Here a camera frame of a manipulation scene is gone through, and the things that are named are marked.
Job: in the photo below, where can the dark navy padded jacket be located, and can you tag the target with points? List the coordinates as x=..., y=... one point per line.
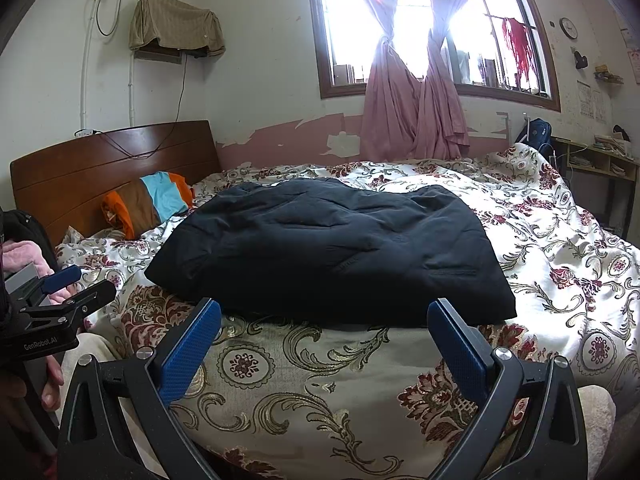
x=325, y=250

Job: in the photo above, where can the pink curtain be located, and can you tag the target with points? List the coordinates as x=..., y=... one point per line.
x=440, y=110
x=390, y=110

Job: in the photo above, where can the round wall clock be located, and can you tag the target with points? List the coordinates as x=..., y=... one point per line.
x=568, y=27

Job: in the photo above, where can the stack of papers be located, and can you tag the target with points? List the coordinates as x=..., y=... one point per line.
x=610, y=144

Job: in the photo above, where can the red hanging garment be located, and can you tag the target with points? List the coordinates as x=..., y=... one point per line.
x=517, y=42

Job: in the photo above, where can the blue backpack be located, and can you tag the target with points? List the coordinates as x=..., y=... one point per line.
x=537, y=132

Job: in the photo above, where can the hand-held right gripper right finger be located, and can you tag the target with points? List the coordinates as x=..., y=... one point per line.
x=460, y=355

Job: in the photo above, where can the pink fluffy cloth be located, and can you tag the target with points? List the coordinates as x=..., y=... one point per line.
x=25, y=255

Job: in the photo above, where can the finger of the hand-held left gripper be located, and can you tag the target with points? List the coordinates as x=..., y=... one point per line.
x=90, y=297
x=62, y=277

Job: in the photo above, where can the black bag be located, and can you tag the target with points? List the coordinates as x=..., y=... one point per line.
x=25, y=225

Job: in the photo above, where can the wooden desk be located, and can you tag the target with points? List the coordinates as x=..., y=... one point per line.
x=607, y=167

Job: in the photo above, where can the white wall pipe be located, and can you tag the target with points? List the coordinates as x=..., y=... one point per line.
x=86, y=60
x=131, y=90

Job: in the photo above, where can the grey box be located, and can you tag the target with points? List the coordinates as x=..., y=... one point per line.
x=20, y=280

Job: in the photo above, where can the black wall fixture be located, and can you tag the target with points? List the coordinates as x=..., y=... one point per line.
x=581, y=60

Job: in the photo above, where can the white power strip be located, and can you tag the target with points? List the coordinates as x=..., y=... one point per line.
x=85, y=132

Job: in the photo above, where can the wooden headboard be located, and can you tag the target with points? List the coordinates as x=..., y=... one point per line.
x=100, y=160

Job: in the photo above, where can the floral patterned duvet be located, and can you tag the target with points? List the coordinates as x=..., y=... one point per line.
x=350, y=385

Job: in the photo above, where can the orange brown blue striped pillow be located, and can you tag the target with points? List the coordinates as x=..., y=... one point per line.
x=150, y=200

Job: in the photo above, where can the cream fleece blanket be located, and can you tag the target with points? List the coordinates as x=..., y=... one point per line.
x=97, y=345

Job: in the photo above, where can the wooden framed window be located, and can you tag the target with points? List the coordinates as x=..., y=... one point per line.
x=345, y=25

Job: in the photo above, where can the white wall calendar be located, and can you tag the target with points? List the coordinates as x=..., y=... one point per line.
x=590, y=100

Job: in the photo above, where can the small wall shelf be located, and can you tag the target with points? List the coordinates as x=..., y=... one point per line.
x=607, y=77

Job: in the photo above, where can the group of wall certificates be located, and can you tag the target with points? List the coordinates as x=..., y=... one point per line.
x=634, y=60

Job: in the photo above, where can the person's left hand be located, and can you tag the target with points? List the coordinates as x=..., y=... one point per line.
x=52, y=385

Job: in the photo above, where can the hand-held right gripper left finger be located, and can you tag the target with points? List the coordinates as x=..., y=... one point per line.
x=192, y=350

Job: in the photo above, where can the dark object on desk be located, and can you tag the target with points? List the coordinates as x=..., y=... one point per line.
x=622, y=133

